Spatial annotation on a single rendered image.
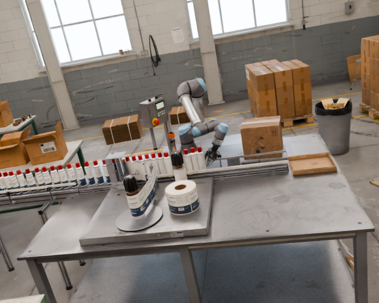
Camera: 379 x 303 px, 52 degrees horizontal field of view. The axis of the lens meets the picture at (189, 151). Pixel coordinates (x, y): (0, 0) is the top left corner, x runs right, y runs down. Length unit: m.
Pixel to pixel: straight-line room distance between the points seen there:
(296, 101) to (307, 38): 2.48
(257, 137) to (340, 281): 1.17
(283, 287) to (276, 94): 3.88
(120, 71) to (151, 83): 0.71
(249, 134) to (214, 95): 5.30
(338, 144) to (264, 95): 1.56
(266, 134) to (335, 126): 2.09
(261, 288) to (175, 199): 0.90
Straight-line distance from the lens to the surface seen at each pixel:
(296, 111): 6.33
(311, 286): 2.84
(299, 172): 2.86
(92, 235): 2.52
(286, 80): 6.17
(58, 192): 3.32
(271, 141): 3.07
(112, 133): 7.03
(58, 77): 8.68
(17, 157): 4.60
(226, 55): 8.24
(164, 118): 2.96
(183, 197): 2.40
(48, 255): 2.60
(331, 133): 5.09
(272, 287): 2.85
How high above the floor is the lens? 2.10
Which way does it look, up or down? 21 degrees down
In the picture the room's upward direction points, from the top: 11 degrees counter-clockwise
